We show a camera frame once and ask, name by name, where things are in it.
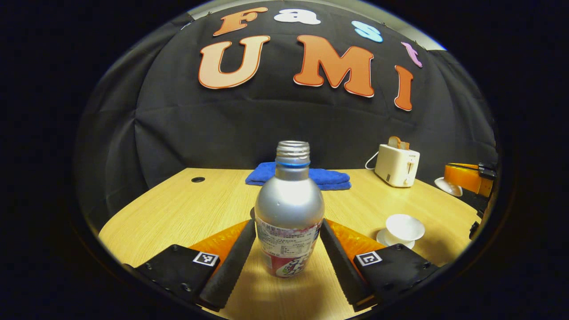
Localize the blue folded towel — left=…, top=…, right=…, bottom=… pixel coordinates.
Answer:
left=245, top=162, right=352, bottom=191

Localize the white teacup lid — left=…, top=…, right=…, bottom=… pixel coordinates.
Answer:
left=434, top=177, right=463, bottom=197

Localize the silver water bottle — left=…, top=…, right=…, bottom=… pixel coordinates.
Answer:
left=254, top=140, right=325, bottom=279

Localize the white toaster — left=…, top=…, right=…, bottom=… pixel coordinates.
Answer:
left=374, top=144, right=421, bottom=188

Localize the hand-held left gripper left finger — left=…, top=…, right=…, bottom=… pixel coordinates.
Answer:
left=129, top=219, right=257, bottom=312

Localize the white teacup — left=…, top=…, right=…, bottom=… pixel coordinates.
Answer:
left=385, top=214, right=425, bottom=246

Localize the white saucer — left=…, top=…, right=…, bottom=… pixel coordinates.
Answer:
left=376, top=229, right=416, bottom=250

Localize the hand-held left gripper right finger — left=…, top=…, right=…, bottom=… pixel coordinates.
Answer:
left=319, top=219, right=441, bottom=312

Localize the black backdrop cloth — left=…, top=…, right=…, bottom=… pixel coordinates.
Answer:
left=73, top=0, right=498, bottom=232

